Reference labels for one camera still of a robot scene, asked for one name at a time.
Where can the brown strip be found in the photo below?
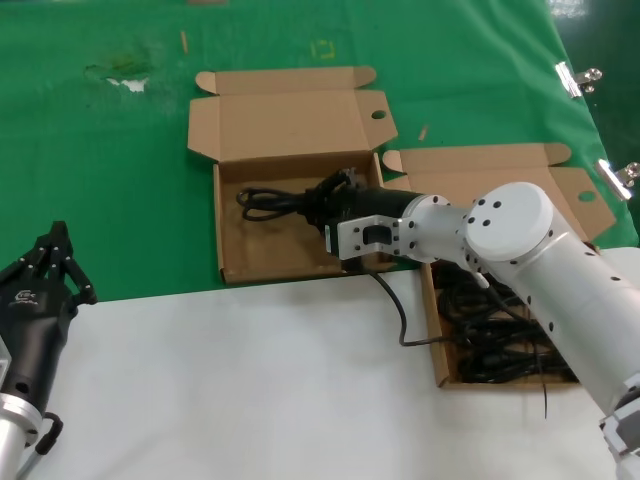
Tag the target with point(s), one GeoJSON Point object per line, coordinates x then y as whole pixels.
{"type": "Point", "coordinates": [207, 2]}

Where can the small wooden stick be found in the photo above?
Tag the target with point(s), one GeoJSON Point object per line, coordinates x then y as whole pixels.
{"type": "Point", "coordinates": [184, 42]}

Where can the silver binder clip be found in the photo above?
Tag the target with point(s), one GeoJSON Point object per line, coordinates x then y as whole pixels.
{"type": "Point", "coordinates": [612, 177]}
{"type": "Point", "coordinates": [567, 80]}

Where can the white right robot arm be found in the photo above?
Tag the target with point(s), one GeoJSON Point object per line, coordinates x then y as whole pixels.
{"type": "Point", "coordinates": [510, 220]}

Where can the short wooden chip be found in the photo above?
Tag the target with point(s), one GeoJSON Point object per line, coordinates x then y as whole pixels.
{"type": "Point", "coordinates": [423, 133]}

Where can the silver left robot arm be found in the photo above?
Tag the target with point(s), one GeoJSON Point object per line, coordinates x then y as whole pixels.
{"type": "Point", "coordinates": [15, 430]}

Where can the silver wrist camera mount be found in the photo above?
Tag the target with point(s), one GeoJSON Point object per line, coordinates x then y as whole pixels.
{"type": "Point", "coordinates": [360, 237]}
{"type": "Point", "coordinates": [3, 360]}

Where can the open brown cardboard box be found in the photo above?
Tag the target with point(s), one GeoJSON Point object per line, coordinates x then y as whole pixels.
{"type": "Point", "coordinates": [450, 165]}
{"type": "Point", "coordinates": [280, 120]}

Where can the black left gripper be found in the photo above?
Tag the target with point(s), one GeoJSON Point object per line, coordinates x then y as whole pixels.
{"type": "Point", "coordinates": [30, 330]}

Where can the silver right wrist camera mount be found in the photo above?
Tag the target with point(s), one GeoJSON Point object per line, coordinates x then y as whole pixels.
{"type": "Point", "coordinates": [360, 237]}

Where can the green table cloth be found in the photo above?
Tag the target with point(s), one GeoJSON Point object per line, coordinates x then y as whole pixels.
{"type": "Point", "coordinates": [100, 175]}

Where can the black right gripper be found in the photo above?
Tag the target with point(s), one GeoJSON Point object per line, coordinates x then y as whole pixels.
{"type": "Point", "coordinates": [380, 202]}

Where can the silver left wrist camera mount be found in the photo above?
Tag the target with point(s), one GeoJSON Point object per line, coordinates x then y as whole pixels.
{"type": "Point", "coordinates": [3, 360]}

